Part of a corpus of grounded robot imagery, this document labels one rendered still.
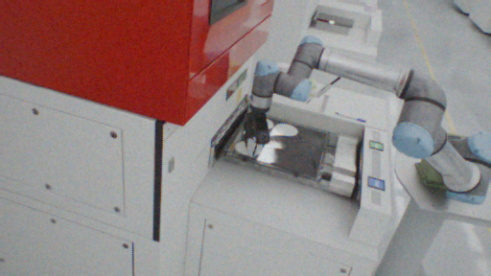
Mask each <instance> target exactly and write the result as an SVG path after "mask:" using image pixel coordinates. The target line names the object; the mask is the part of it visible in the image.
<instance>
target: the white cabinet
mask: <svg viewBox="0 0 491 276"><path fill-rule="evenodd" d="M375 264H376V262H371V261H369V260H367V259H365V258H361V257H358V256H356V255H354V254H348V253H346V252H343V251H341V250H337V249H335V248H333V247H330V246H325V245H322V244H320V243H318V242H313V241H309V240H306V239H302V238H299V237H297V236H293V235H291V234H289V233H286V232H281V231H278V230H276V229H274V228H269V227H267V226H265V225H260V224H258V223H255V222H253V221H248V220H246V219H244V218H237V217H235V216H232V215H228V214H226V213H224V212H219V211H216V210H214V209H211V208H207V207H204V206H202V205H197V204H196V203H193V202H191V201H190V210H189V218H188V228H187V245H186V254H185V264H184V272H183V276H370V275H371V273H372V270H373V268H374V267H375Z"/></svg>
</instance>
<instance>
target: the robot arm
mask: <svg viewBox="0 0 491 276"><path fill-rule="evenodd" d="M322 46H323V43H322V40H320V39H319V38H317V37H316V36H313V35H306V36H304V37H303V38H302V40H301V42H300V44H299V45H298V47H297V51H296V52H295V55H294V58H293V59H292V64H291V65H290V67H289V71H288V72H287V73H285V72H282V71H278V64H277V63H276V62H275V61H271V60H267V59H263V60H260V61H258V62H257V63H256V66H255V73H254V78H253V83H252V87H251V95H249V98H250V105H249V108H251V112H249V113H245V119H244V124H243V126H244V129H245V134H244V141H245V147H246V150H247V152H248V155H249V156H250V157H251V158H254V157H255V155H256V154H258V152H259V151H261V150H262V148H263V147H264V146H265V145H268V144H269V141H270V140H271V139H270V135H269V125H268V121H267V117H266V113H265V112H269V109H270V107H271V102H272V98H273V94H276V95H281V96H283V97H285V98H290V99H292V100H293V101H299V102H307V101H308V98H309V97H310V95H311V92H312V87H313V82H312V81H311V80H309V77H310V76H311V75H312V71H313V70H314V69H316V70H318V71H323V72H325V73H328V74H332V75H336V76H338V77H340V78H345V79H348V80H350V81H355V82H359V83H361V84H366V85H368V86H370V87H376V88H378V89H381V90H385V91H387V92H390V93H392V94H395V96H396V97H397V98H398V99H401V100H403V101H404V103H403V106H402V110H401V112H400V114H399V117H398V121H397V124H396V126H395V127H394V129H393V132H392V137H391V143H392V145H393V147H394V148H395V149H397V150H398V151H400V152H401V153H403V154H404V155H406V156H408V157H411V158H426V159H427V161H428V162H430V163H431V165H432V166H434V168H435V169H437V170H438V172H439V173H441V174H442V176H443V180H444V183H445V184H446V187H448V190H447V191H446V192H447V194H446V196H447V197H449V198H451V199H453V200H457V201H461V202H464V203H468V204H473V205H481V204H483V202H484V201H485V198H486V197H487V195H486V194H487V191H488V185H489V183H490V180H491V133H490V132H487V131H481V132H478V133H474V134H471V135H470V136H468V137H467V138H463V139H461V140H459V139H452V140H449V141H448V135H447V132H446V130H445V128H444V127H442V125H441V124H442V119H443V117H444V114H445V111H446V106H447V99H446V94H445V93H444V91H443V90H442V88H441V86H439V85H438V83H437V82H435V80H434V79H432V78H431V77H429V76H427V75H426V74H424V73H423V72H420V71H417V70H415V69H405V70H403V69H397V68H395V67H391V66H387V65H384V64H382V63H377V62H374V61H371V60H369V59H363V58H361V57H353V56H351V55H349V54H344V53H341V52H339V51H336V50H331V49H328V48H326V47H322ZM254 137H255V140H254ZM253 145H255V151H253Z"/></svg>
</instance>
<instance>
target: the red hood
mask: <svg viewBox="0 0 491 276"><path fill-rule="evenodd" d="M274 1H275V0H0V75H3V76H6V77H11V78H15V79H17V80H20V81H26V82H30V83H32V84H36V85H41V86H43V87H47V88H49V89H55V90H57V91H59V92H62V93H68V94H70V95H74V96H77V97H82V98H85V99H87V100H92V101H95V102H97V103H101V104H107V105H111V106H113V107H119V108H122V109H124V110H126V111H132V112H134V113H137V114H143V115H145V116H148V117H151V118H155V119H158V120H161V121H166V122H168V123H171V124H173V125H178V126H182V127H184V126H185V125H186V124H187V123H188V122H189V121H190V120H191V119H192V118H193V117H194V116H195V115H196V114H197V113H198V112H199V111H200V110H201V109H202V107H203V106H204V105H205V104H206V103H207V102H208V101H209V100H210V99H211V98H212V97H213V96H214V95H215V94H216V93H217V92H218V91H219V90H220V89H221V88H222V87H223V86H224V85H225V84H226V83H227V82H228V80H229V79H230V78H231V77H232V76H233V75H235V73H236V72H237V71H238V70H239V69H240V68H242V66H243V65H244V64H245V63H246V62H247V61H248V60H249V59H250V58H251V57H252V56H253V55H255V52H256V51H258V49H259V48H260V47H262V45H263V44H265V42H266V41H267V40H269V27H270V23H271V13H272V9H273V6H274Z"/></svg>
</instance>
